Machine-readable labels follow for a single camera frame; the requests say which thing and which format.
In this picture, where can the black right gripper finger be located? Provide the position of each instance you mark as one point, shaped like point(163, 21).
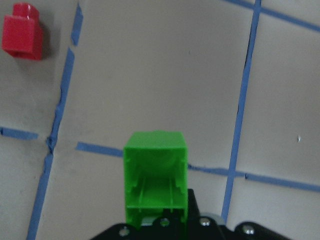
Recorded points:
point(193, 209)

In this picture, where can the green toy block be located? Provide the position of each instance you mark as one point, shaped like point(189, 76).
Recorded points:
point(155, 165)

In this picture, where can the red toy block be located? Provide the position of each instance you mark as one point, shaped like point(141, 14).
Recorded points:
point(22, 35)

